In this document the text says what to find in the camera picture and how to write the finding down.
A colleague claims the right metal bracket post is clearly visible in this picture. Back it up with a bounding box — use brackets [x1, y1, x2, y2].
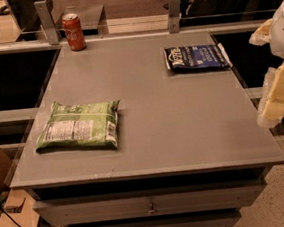
[167, 0, 181, 33]

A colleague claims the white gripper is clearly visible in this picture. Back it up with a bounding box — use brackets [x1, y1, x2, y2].
[248, 0, 284, 128]

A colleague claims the grey upper drawer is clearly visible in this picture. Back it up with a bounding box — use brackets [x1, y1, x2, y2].
[33, 180, 266, 226]

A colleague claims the metal bracket post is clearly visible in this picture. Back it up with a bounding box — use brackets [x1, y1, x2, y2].
[167, 0, 181, 33]
[34, 0, 61, 45]

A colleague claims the left metal bracket post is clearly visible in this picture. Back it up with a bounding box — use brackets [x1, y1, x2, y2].
[34, 0, 61, 45]

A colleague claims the green jalapeno chip bag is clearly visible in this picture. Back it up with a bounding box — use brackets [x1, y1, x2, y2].
[36, 100, 120, 151]

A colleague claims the cardboard box on floor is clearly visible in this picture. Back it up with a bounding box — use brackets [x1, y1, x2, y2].
[0, 189, 40, 227]

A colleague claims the blue kettle chip bag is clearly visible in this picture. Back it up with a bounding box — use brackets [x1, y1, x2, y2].
[164, 44, 230, 72]

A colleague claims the red coke can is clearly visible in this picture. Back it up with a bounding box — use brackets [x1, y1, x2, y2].
[62, 13, 86, 52]

